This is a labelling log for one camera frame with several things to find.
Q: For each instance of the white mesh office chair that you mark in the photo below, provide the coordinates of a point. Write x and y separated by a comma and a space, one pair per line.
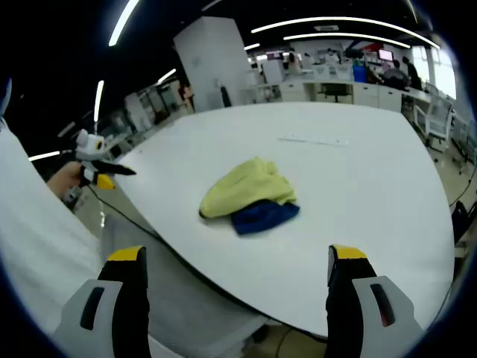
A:
434, 119

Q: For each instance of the ceiling light strip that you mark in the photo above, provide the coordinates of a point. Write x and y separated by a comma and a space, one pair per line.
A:
99, 100
123, 22
346, 17
346, 34
44, 156
166, 76
252, 46

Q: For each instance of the blue storage bin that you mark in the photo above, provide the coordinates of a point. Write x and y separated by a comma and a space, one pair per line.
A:
359, 74

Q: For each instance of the white cabinet row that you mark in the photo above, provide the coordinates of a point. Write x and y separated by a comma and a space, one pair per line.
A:
369, 93

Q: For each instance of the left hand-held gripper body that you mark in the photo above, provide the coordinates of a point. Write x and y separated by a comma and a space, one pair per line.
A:
89, 147

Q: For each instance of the white flat strip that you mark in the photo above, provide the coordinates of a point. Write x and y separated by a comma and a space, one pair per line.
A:
313, 140

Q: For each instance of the black office chair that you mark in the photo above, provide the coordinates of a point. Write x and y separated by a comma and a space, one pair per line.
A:
335, 91

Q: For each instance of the person's left hand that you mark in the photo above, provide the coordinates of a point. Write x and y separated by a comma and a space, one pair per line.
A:
67, 179

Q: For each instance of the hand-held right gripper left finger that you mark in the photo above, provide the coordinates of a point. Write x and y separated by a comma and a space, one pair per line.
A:
126, 298

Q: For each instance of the white square pillar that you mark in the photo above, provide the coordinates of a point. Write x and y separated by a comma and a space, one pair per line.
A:
212, 63

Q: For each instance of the pink screen monitor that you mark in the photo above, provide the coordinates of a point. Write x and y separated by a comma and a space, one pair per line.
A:
385, 55

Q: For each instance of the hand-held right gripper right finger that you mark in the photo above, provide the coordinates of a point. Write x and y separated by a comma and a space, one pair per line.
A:
346, 306

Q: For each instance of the yellow blue grey garment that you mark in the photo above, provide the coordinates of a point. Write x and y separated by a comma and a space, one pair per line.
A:
242, 186

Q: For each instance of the dark hanging item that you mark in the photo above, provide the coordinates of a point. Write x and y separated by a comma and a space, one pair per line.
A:
226, 97

